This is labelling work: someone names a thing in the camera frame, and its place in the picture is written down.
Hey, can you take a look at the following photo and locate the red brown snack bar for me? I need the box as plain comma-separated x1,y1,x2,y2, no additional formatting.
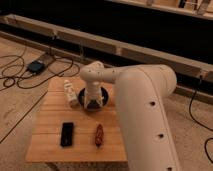
95,124,104,147

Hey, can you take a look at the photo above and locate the black rectangular remote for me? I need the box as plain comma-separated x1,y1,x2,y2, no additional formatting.
60,122,74,147

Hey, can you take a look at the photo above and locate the black floor cable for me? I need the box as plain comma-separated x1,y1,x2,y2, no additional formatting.
0,43,81,144

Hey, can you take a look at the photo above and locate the black cable at right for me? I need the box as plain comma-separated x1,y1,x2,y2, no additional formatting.
188,75,213,165

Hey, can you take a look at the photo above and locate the blue power adapter box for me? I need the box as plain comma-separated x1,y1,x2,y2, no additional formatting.
27,61,45,74

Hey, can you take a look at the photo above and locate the white plastic bottle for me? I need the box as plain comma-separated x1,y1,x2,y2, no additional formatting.
64,80,78,107

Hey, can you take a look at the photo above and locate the dark ceramic bowl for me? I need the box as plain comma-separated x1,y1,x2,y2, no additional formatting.
78,87,109,111

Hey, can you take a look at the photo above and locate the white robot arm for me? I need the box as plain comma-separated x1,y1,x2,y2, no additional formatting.
80,61,182,171

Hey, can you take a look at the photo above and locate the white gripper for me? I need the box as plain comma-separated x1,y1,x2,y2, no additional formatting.
84,82,103,109

